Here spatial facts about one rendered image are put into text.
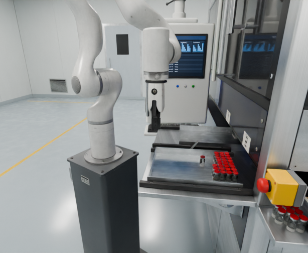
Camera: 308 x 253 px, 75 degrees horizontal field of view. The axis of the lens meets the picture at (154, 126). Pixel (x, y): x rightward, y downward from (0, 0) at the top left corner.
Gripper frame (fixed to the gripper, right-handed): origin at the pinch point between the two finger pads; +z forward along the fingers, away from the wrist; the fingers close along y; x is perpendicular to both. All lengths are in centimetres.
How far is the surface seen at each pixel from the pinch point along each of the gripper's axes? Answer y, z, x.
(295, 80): -12.3, -17.5, -37.5
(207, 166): 9.7, 22.2, -21.5
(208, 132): 52, 22, -27
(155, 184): -8.0, 20.6, -0.9
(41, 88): 543, 81, 447
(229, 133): 52, 22, -39
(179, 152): 19.5, 21.2, -9.0
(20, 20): 543, -121, 475
